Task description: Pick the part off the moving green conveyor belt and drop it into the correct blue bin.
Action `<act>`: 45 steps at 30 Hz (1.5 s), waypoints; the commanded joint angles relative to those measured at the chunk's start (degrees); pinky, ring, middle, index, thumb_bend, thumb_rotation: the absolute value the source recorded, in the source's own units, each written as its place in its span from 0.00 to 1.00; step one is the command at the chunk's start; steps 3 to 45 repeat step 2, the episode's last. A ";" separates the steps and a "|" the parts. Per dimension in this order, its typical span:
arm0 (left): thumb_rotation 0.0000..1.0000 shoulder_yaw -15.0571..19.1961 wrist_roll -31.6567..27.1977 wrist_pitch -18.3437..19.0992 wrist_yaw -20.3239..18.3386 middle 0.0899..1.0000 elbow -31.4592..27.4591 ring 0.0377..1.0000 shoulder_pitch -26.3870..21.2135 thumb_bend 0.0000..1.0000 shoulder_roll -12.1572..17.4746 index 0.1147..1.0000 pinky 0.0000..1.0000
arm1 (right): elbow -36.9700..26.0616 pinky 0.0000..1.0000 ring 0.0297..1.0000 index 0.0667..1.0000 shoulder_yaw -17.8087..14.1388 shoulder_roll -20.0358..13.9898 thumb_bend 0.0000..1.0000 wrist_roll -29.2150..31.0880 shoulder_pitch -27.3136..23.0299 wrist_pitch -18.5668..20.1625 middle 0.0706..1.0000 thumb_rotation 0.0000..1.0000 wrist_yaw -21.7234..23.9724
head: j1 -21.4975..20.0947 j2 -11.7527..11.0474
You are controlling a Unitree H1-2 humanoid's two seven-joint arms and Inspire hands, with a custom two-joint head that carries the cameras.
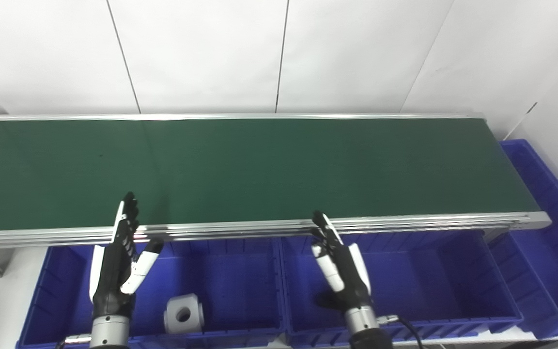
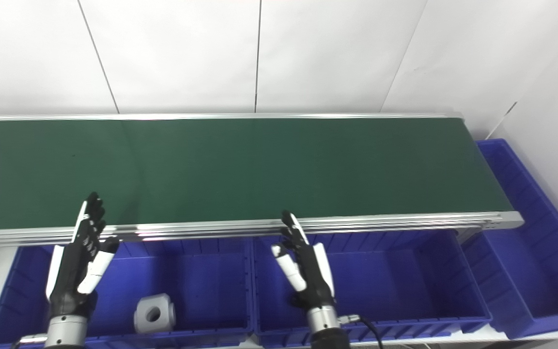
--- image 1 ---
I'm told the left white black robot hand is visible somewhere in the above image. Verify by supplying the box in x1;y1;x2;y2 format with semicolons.
89;191;165;320

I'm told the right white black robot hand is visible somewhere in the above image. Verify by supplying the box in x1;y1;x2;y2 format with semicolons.
310;211;374;314

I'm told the white cylindrical plastic part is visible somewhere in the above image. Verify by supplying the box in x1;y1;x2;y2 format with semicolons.
164;293;206;335

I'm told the black plastic part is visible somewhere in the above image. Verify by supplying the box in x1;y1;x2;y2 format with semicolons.
314;290;345;312

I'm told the blue plastic bin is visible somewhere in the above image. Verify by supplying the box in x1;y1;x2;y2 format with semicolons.
279;230;525;341
16;237;287;349
486;139;558;340

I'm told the green conveyor belt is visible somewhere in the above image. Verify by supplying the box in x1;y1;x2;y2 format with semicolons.
0;118;541;232
0;113;552;251

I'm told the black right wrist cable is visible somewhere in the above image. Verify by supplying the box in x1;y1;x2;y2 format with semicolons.
377;315;426;349

